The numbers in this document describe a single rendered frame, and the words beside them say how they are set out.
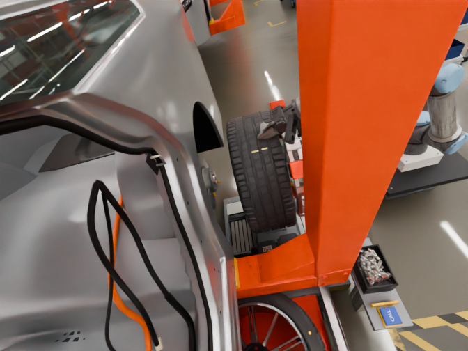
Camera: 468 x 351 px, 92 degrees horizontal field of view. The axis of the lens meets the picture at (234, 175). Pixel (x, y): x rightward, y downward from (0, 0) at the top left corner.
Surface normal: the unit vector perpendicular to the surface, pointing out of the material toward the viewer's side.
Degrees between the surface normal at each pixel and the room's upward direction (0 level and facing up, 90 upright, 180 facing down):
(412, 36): 90
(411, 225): 0
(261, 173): 42
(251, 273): 0
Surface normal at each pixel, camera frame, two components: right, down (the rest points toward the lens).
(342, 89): 0.09, 0.75
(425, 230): -0.26, -0.62
